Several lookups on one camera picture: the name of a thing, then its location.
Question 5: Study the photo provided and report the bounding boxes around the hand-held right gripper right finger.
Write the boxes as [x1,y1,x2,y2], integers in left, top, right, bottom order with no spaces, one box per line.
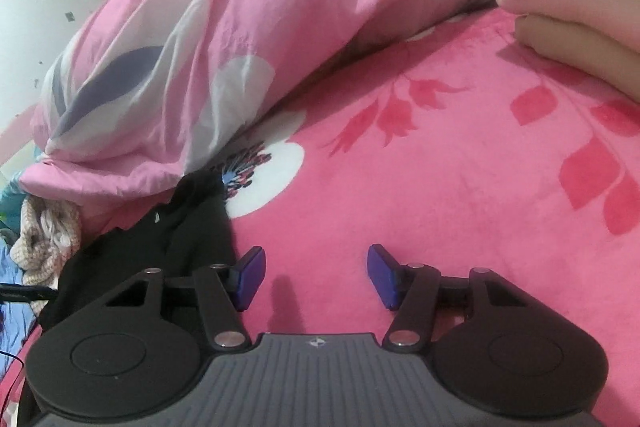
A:
[366,243,532,353]

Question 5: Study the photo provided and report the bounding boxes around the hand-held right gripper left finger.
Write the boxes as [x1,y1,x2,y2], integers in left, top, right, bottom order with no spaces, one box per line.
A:
[104,246,267,352]

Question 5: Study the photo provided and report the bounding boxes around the black printed t-shirt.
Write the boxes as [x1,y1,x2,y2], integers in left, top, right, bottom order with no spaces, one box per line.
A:
[39,172,238,333]

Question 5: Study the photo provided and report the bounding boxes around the pink fleece leaf-print blanket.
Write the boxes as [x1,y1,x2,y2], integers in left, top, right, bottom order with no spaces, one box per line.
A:
[0,4,640,427]

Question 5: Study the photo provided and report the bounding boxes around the beige knit sweater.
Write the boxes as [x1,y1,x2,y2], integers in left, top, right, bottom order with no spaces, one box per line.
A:
[10,194,83,303]

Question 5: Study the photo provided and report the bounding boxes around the light blue cloth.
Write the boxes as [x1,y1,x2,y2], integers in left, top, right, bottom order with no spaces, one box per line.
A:
[0,247,43,378]

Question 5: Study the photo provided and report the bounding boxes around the pink floral duvet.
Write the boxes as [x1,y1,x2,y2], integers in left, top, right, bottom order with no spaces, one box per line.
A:
[17,0,501,208]

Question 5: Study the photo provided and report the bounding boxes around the teal striped cloth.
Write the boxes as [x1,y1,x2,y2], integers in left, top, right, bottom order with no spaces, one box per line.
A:
[0,172,36,238]

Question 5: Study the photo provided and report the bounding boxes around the beige folded garment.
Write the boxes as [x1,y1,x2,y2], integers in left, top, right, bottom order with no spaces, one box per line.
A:
[515,13,640,104]

